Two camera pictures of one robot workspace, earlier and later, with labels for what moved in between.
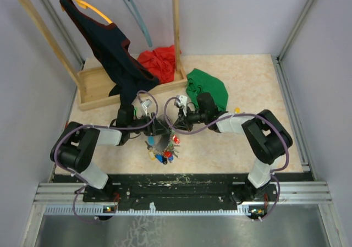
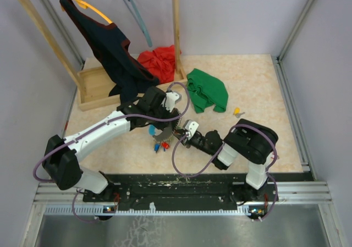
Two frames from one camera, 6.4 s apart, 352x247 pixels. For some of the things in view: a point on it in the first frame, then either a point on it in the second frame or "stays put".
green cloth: [199, 82] stays put
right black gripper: [181, 123] to [180, 132]
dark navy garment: [128, 74] stays put
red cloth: [160, 62] stays put
